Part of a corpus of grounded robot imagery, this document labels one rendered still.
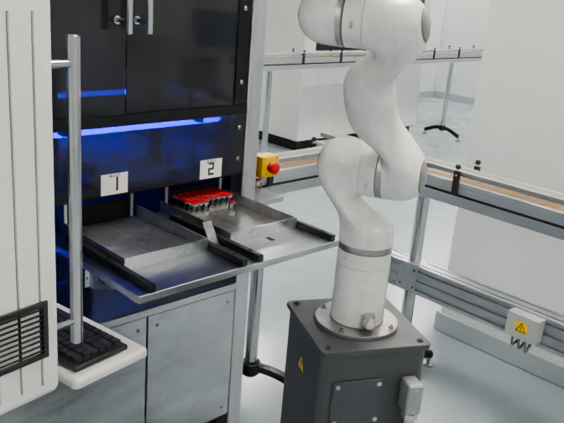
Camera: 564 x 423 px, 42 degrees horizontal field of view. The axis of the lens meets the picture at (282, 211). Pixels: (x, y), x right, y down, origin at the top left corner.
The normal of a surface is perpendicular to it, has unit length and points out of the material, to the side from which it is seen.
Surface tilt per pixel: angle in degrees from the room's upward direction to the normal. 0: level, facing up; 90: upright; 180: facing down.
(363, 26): 97
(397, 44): 119
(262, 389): 0
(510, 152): 90
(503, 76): 90
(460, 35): 90
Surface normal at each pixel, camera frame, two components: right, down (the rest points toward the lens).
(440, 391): 0.07, -0.95
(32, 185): 0.80, 0.25
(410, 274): -0.72, 0.16
